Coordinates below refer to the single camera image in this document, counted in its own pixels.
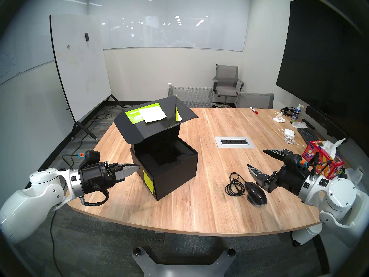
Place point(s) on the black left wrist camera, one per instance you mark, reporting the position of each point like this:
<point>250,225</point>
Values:
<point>90,156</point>

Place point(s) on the wide grey mesh chair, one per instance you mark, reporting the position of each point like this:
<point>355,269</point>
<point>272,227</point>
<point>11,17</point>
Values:
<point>197,94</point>

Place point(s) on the white wheeled cylinder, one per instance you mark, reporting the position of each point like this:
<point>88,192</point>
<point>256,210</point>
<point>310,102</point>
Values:
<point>305,236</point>

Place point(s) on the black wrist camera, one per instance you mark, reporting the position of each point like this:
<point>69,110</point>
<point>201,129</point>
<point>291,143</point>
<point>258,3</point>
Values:
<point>292,159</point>
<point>90,156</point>

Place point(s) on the silver table outlet plate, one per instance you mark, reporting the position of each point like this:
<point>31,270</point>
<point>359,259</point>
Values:
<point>234,141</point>

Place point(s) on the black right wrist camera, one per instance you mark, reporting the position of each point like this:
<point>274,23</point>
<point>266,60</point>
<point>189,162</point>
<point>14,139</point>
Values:
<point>292,159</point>

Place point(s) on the black video sound bar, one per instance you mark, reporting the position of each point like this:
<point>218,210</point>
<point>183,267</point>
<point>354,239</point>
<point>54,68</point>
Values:
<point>325,123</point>

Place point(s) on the black cardboard box with lid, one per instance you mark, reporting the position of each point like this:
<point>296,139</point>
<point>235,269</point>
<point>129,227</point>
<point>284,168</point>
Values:
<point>173,175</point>

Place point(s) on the grey fabric chair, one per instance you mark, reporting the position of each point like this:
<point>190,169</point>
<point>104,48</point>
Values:
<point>255,101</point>

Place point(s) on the large glass wall board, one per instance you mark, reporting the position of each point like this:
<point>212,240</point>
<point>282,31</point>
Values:
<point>173,34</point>

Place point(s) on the small yellow sticky note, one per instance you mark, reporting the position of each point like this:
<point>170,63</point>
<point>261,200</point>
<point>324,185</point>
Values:
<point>148,181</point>

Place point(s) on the whiteboard cleaner spray bottle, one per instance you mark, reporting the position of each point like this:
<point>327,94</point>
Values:
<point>295,116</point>

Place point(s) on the rolling whiteboard on stand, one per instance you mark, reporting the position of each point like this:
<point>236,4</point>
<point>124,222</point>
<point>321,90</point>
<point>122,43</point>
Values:
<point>80,71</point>

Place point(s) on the glass wall board with writing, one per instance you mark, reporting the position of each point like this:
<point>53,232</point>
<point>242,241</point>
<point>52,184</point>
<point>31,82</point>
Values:
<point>23,48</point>

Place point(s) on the grey swivel office chair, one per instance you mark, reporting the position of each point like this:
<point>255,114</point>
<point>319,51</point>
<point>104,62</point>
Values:
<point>227,74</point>

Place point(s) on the large black wall screen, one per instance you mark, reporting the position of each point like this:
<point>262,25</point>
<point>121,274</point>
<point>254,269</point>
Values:
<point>323,63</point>

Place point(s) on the crumpled white tissue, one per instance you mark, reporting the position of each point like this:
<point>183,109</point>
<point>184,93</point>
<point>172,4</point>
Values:
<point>299,125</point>
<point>279,118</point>

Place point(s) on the flat yellow sticky note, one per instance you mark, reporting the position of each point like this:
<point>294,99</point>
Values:
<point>152,114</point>

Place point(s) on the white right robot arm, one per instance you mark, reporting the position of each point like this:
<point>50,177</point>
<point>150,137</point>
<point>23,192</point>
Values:
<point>340,198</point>

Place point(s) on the black computer mouse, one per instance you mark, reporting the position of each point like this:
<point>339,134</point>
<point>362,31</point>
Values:
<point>256,195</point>

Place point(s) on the red whiteboard marker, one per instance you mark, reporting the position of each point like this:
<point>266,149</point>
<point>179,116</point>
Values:
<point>254,110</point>

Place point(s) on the curled yellow sticky note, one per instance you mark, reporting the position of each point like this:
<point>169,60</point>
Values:
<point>177,112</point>

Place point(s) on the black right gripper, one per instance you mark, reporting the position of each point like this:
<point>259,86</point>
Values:
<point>291,178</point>

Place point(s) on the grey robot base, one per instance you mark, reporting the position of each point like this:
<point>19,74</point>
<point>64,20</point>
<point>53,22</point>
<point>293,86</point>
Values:
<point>150,265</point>

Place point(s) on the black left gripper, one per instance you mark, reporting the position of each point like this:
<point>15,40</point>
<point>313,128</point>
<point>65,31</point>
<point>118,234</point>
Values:
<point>95,177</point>

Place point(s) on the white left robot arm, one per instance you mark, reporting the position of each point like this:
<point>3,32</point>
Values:
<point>26,204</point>

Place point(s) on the colourful tissue box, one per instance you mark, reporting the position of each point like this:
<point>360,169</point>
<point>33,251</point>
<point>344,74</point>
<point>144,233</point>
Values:
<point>312,148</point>

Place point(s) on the white plastic item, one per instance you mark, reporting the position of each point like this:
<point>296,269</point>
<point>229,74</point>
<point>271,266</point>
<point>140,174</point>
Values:
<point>357,172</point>

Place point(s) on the white tissue in box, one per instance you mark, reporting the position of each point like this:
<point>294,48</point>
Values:
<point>330,148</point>

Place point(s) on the black keyboard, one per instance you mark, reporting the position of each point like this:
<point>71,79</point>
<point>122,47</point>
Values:
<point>308,135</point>

